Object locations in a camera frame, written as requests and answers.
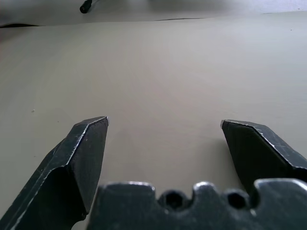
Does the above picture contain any black cable plug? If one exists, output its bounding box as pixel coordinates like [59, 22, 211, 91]
[79, 0, 101, 14]

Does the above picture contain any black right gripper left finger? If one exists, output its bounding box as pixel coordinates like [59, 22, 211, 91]
[0, 116, 110, 230]

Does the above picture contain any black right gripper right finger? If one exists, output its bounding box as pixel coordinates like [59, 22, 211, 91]
[220, 119, 307, 192]

